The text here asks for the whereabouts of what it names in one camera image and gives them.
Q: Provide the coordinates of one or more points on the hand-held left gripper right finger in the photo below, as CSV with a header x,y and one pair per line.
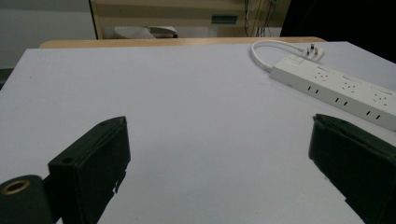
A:
x,y
358,168

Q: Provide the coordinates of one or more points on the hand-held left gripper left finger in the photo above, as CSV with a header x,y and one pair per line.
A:
x,y
90,174

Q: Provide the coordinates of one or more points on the white power strip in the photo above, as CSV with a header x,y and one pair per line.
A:
x,y
336,85

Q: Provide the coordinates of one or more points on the white power plug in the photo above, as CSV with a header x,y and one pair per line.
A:
x,y
313,53

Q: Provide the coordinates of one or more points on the black curtain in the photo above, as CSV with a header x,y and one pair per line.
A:
x,y
342,25

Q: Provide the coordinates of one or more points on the grey office device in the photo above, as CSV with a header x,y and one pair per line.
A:
x,y
146,32

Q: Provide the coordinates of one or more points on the wooden table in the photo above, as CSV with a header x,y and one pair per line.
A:
x,y
174,41

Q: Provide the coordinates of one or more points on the beige cabinet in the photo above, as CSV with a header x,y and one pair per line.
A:
x,y
193,17

